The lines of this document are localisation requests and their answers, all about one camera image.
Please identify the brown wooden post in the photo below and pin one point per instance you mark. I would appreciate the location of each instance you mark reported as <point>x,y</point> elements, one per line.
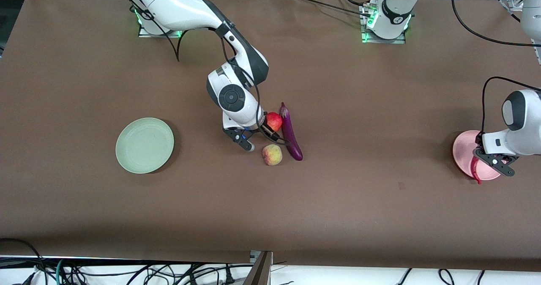
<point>262,272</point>

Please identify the purple eggplant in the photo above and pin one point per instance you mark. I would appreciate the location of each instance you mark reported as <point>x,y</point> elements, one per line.
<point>291,137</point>

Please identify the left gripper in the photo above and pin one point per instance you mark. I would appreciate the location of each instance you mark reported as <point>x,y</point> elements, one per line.
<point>478,139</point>

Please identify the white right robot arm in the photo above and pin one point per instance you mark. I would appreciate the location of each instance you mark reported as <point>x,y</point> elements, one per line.
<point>177,6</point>

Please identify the red chili pepper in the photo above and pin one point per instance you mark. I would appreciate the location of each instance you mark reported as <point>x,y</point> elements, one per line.
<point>476,171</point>

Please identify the red pomegranate fruit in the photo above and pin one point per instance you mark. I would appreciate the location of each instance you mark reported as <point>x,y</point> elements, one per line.
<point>274,119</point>

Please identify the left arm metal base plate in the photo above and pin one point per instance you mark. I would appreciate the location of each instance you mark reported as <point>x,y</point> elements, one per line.
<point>382,41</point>

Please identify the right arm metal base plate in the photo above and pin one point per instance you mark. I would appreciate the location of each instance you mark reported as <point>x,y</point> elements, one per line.
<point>160,34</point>

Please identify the aluminium corner bracket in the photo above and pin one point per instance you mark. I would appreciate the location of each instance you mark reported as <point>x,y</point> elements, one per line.
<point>513,2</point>

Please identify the green round plate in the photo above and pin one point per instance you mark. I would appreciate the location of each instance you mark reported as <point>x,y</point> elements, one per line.
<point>143,145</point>

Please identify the pink round plate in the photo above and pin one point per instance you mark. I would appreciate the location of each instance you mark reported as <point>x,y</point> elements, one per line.
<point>463,154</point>

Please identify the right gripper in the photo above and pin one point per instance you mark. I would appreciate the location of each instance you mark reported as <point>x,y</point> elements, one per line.
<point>267,131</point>

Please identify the yellow pink peach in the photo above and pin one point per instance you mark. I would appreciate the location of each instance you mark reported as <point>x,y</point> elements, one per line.
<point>272,154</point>

